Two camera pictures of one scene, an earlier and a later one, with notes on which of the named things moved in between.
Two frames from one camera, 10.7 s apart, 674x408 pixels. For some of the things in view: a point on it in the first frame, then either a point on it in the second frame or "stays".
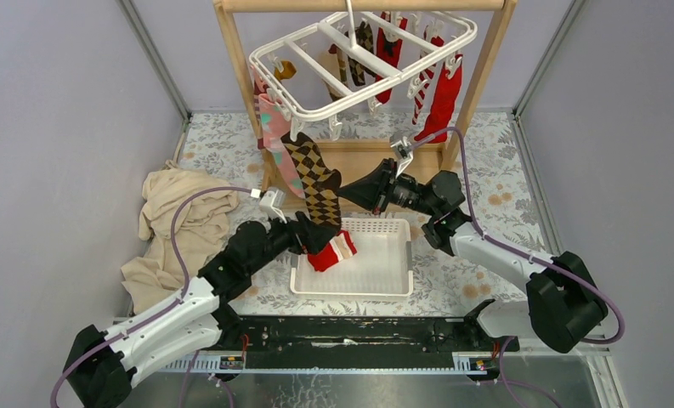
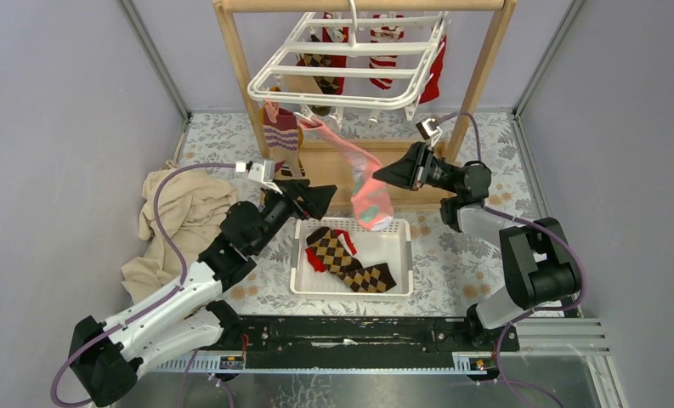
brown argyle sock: (358, 70) → (328, 85)
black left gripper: (305, 237) → (314, 198)
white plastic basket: (383, 265) stays
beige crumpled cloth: (155, 278) stays
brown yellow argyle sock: (321, 184) → (376, 279)
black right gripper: (376, 189) → (412, 169)
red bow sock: (388, 52) → (336, 35)
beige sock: (331, 63) → (300, 84)
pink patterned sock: (276, 124) → (370, 201)
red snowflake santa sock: (341, 247) stays
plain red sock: (446, 104) → (432, 91)
